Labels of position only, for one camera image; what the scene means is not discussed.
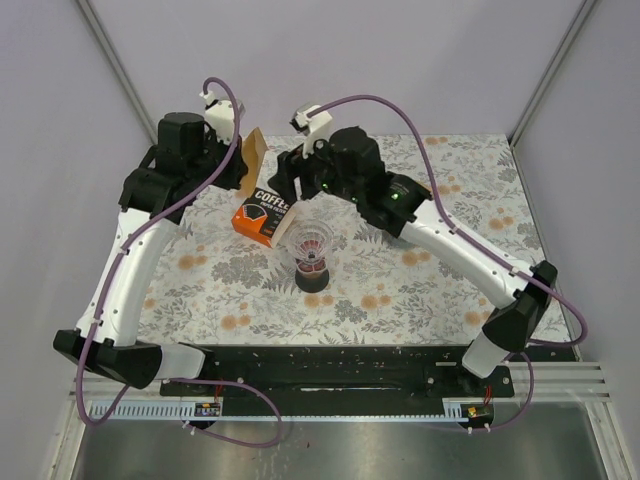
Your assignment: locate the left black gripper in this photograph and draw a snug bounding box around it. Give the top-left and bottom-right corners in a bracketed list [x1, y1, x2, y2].
[189, 127, 249, 190]

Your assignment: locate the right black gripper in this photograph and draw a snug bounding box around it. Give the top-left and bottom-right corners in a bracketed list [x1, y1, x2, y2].
[268, 128, 363, 206]

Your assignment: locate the coffee filter paper box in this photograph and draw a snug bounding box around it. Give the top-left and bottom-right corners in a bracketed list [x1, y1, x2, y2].
[231, 187, 296, 248]

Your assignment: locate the clear plastic cup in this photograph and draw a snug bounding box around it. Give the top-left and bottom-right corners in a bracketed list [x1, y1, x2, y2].
[285, 221, 334, 265]

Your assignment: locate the brown bottle red cap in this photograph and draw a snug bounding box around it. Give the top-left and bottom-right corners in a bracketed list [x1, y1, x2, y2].
[295, 258, 330, 293]

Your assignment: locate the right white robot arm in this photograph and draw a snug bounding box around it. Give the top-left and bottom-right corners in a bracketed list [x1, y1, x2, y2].
[268, 127, 557, 396]

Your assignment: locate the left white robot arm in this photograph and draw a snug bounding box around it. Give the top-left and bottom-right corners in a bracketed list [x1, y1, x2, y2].
[53, 104, 246, 395]

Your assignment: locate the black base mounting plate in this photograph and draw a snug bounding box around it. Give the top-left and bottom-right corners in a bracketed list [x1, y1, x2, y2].
[160, 345, 514, 419]

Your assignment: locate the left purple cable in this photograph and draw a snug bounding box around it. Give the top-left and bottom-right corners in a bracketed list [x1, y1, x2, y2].
[74, 77, 285, 447]

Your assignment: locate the purple cable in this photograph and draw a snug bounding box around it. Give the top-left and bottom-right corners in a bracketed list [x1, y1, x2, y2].
[74, 77, 285, 447]
[307, 93, 589, 432]

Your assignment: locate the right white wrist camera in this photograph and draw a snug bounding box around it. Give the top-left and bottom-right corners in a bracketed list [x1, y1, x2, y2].
[290, 104, 333, 158]

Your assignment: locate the left aluminium frame post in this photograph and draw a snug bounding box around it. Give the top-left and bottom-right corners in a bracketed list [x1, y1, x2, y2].
[74, 0, 158, 144]

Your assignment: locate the aluminium frame post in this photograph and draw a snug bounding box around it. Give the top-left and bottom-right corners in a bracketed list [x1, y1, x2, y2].
[507, 0, 600, 149]
[74, 0, 158, 144]

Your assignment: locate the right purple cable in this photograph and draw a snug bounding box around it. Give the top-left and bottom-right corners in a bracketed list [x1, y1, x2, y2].
[307, 93, 589, 432]

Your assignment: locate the white slotted cable duct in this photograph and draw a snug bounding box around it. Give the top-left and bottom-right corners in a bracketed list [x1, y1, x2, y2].
[108, 400, 223, 422]

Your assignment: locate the right aluminium frame post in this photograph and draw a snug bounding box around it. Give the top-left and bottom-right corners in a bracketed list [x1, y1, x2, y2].
[507, 0, 600, 149]

